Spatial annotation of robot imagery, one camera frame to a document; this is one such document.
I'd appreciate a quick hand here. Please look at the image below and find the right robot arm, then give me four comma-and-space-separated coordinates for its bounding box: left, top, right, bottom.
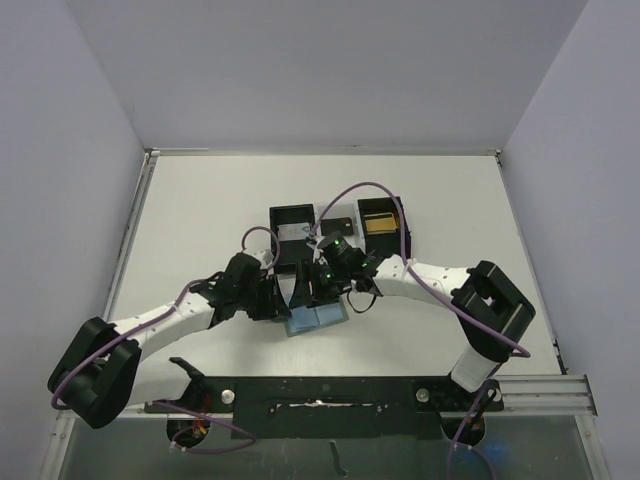
288, 232, 536, 409

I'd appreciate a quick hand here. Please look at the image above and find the black right bin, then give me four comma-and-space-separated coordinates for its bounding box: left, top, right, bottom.
356, 197, 401, 255

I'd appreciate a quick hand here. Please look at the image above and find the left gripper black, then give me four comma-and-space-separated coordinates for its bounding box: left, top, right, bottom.
236, 274, 290, 321

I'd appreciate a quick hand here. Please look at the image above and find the green card holder wallet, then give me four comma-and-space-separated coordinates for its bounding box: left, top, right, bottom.
285, 300, 348, 337

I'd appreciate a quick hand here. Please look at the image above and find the black bin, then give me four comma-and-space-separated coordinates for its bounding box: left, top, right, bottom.
269, 204, 316, 275
356, 197, 401, 255

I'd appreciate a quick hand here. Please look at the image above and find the silver card in left bin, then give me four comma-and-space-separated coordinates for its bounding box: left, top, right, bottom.
277, 222, 311, 242

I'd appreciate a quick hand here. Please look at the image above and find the white middle bin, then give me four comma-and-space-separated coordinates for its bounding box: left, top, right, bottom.
314, 201, 362, 247

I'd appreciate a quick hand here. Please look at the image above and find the black left bin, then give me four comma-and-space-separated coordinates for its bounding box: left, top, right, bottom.
269, 204, 316, 275

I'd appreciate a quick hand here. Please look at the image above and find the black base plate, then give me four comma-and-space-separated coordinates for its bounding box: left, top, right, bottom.
144, 376, 504, 440

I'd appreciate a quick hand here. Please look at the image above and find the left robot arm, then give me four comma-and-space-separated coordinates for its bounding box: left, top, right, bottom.
47, 250, 289, 429

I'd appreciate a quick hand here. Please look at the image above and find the black card in white bin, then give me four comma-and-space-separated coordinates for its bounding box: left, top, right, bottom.
320, 217, 354, 236

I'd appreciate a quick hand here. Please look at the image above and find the gold credit card in bin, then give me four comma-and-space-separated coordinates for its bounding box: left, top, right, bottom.
363, 212, 399, 235

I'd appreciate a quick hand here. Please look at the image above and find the aluminium front rail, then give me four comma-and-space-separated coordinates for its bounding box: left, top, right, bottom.
57, 372, 599, 421

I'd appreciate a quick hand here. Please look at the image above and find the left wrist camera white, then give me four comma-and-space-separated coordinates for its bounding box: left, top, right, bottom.
252, 249, 275, 270

